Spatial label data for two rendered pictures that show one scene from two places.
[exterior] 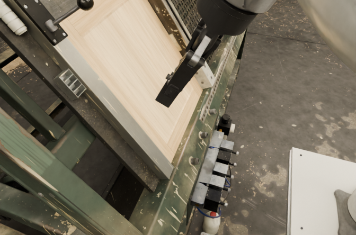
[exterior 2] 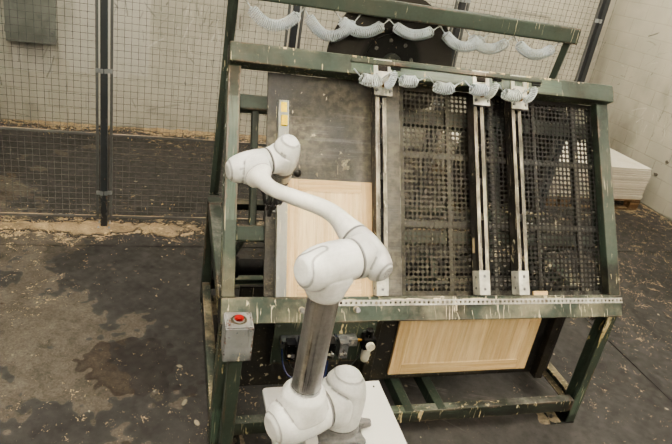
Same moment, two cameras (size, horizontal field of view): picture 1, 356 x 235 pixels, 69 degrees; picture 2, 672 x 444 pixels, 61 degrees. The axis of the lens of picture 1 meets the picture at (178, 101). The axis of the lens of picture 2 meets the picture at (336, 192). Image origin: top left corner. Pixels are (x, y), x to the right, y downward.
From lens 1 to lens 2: 2.16 m
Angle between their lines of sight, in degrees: 48
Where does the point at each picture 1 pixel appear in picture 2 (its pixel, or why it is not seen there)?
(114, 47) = not seen: hidden behind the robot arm
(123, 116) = (281, 238)
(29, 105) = (253, 202)
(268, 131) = not seen: outside the picture
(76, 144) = (253, 232)
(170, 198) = (264, 303)
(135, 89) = (307, 238)
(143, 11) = (360, 207)
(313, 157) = (378, 395)
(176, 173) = (282, 300)
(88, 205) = (228, 249)
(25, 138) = (233, 203)
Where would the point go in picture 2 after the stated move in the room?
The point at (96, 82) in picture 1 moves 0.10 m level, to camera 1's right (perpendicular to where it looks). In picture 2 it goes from (282, 212) to (293, 221)
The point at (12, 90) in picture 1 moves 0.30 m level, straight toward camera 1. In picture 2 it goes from (253, 191) to (225, 214)
